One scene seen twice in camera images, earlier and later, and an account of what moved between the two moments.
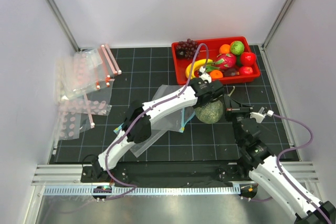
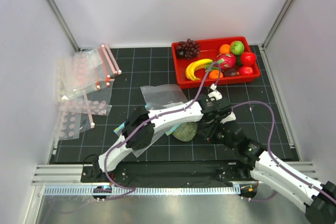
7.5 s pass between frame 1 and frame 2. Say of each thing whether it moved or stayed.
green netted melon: moved
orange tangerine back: stayed
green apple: stayed
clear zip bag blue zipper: moved
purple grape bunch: stayed
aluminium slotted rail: stayed
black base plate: stayed
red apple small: stayed
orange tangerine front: stayed
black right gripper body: moved
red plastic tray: stayed
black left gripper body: moved
